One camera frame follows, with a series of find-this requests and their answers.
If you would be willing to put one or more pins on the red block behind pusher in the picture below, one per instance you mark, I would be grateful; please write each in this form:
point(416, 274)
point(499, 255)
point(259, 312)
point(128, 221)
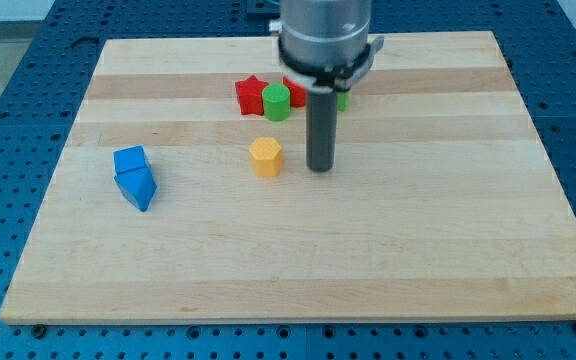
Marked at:
point(298, 94)

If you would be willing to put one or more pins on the green block behind pusher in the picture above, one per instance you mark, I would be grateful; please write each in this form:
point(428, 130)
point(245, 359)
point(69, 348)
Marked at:
point(342, 100)

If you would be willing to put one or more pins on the green cylinder block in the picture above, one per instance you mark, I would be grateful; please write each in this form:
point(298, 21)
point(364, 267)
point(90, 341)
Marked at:
point(276, 102)

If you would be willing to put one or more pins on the wooden board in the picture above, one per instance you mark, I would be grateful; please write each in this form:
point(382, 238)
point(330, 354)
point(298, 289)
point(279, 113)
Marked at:
point(442, 205)

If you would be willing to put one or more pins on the blue cube block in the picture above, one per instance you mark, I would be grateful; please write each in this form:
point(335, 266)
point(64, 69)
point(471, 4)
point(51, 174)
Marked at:
point(130, 159)

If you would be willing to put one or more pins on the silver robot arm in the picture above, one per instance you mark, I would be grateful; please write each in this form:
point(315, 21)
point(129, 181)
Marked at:
point(323, 47)

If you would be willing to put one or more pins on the red star block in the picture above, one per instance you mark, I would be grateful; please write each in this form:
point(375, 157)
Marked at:
point(249, 95)

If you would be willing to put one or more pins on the blue triangular block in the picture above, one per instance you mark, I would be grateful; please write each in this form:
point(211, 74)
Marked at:
point(137, 186)

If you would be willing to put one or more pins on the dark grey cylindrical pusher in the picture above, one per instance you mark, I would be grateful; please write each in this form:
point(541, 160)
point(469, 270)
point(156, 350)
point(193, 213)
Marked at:
point(321, 124)

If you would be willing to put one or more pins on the yellow hexagon block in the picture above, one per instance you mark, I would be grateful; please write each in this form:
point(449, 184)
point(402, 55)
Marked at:
point(266, 157)

